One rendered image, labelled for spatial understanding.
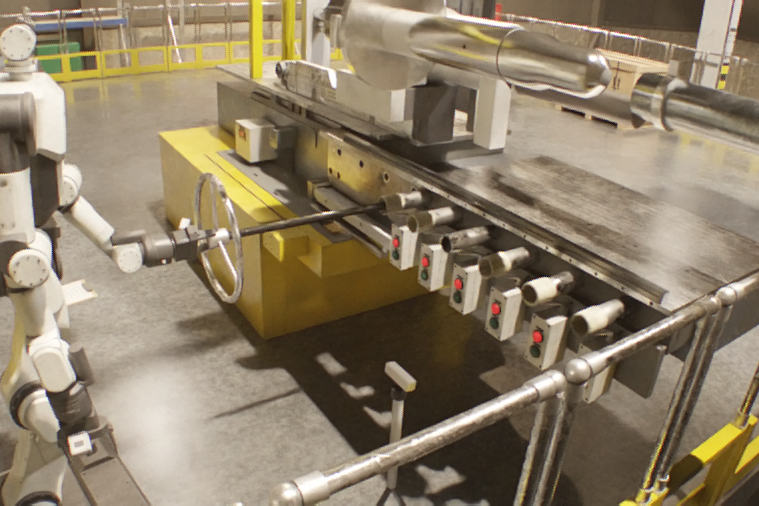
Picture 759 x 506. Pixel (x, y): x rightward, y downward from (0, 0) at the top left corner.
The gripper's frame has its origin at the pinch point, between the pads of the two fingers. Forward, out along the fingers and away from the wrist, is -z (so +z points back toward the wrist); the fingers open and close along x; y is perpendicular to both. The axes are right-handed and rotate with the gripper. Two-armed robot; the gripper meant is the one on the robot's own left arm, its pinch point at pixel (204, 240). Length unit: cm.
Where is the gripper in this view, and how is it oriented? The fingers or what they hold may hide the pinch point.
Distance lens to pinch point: 183.4
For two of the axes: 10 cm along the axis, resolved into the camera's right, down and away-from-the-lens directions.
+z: -8.3, 2.0, -5.2
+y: -4.8, -7.4, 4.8
